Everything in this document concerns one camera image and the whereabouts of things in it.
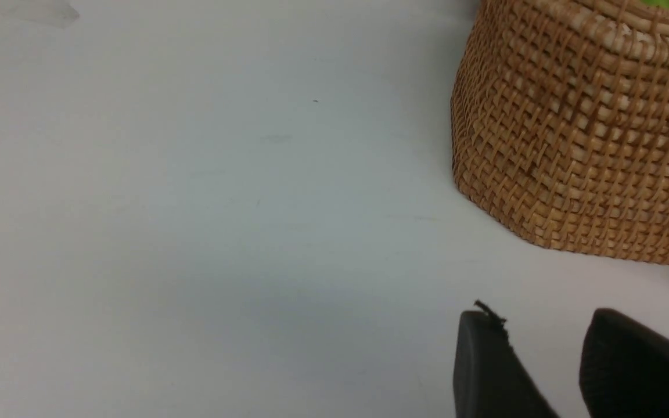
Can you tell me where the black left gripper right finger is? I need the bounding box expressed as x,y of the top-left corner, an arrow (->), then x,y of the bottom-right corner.
579,308 -> 669,417

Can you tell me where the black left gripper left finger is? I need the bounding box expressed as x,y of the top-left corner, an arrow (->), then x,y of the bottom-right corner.
453,301 -> 558,417

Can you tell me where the woven wicker basket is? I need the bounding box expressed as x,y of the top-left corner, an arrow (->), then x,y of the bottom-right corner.
449,1 -> 669,265

